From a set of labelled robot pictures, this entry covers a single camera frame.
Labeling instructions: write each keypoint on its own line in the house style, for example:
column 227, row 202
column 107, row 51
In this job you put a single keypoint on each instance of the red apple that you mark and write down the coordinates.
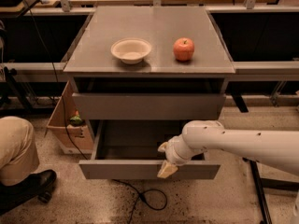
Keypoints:
column 183, row 49

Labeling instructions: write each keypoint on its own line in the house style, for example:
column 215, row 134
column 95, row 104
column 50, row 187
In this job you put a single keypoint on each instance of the white paper bowl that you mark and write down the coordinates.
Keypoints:
column 131, row 50

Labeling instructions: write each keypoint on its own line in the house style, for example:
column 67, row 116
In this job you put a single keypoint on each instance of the green toy in box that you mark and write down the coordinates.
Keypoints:
column 76, row 120

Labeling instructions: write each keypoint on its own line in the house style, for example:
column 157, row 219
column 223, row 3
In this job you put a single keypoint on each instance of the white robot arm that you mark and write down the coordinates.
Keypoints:
column 277, row 149

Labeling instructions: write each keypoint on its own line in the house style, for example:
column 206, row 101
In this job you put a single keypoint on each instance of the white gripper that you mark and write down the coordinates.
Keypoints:
column 171, row 153

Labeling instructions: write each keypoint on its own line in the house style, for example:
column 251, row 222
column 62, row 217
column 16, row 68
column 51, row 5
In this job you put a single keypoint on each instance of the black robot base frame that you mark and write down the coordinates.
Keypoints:
column 268, row 183

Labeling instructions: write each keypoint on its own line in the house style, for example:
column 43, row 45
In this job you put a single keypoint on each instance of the grey drawer cabinet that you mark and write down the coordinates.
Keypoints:
column 93, row 69

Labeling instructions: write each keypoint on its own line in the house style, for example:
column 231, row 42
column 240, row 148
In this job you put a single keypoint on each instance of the cardboard box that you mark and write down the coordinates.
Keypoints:
column 71, row 139

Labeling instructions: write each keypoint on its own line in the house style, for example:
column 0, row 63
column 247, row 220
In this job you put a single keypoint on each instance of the grey top drawer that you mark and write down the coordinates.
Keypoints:
column 138, row 106

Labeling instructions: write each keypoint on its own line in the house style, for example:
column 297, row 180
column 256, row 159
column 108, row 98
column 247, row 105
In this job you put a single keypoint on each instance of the black shoe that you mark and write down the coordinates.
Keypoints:
column 38, row 185

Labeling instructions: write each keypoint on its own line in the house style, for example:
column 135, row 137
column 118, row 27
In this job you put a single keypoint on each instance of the person's leg beige trousers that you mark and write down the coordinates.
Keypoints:
column 18, row 153

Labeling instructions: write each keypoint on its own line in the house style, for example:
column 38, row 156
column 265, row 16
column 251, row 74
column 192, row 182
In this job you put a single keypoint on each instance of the grey drawer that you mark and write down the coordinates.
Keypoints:
column 138, row 106
column 128, row 149

